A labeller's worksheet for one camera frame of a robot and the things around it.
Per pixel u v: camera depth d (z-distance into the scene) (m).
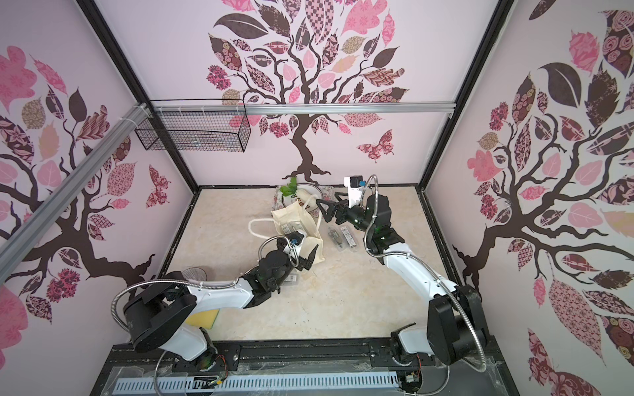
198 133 1.22
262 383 0.70
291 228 0.98
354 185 0.67
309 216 0.93
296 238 0.70
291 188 1.17
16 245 0.50
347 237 1.00
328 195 0.81
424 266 0.50
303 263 0.74
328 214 0.68
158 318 0.43
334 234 1.01
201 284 0.50
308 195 1.13
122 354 0.75
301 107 0.92
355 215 0.68
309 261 0.76
